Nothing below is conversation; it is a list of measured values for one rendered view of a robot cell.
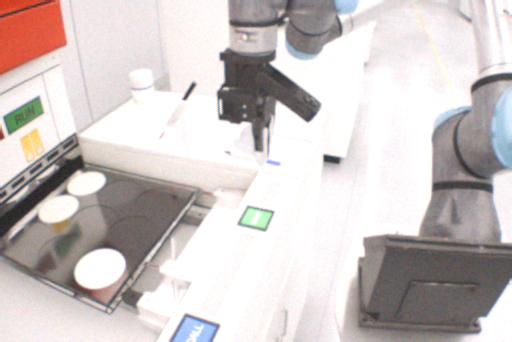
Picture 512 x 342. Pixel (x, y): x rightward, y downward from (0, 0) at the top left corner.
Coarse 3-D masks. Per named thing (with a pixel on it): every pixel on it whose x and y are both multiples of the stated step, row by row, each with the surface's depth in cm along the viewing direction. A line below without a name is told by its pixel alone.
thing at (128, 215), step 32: (64, 192) 84; (96, 192) 84; (128, 192) 85; (160, 192) 85; (192, 192) 85; (32, 224) 74; (64, 224) 74; (96, 224) 75; (128, 224) 75; (160, 224) 75; (32, 256) 66; (64, 256) 67; (128, 256) 68
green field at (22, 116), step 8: (32, 104) 78; (40, 104) 80; (16, 112) 73; (24, 112) 76; (32, 112) 78; (40, 112) 80; (8, 120) 72; (16, 120) 74; (24, 120) 76; (16, 128) 74
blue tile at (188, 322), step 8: (184, 320) 49; (192, 320) 49; (184, 328) 48; (192, 328) 48; (200, 328) 48; (208, 328) 48; (176, 336) 47; (184, 336) 47; (192, 336) 47; (200, 336) 47; (208, 336) 47
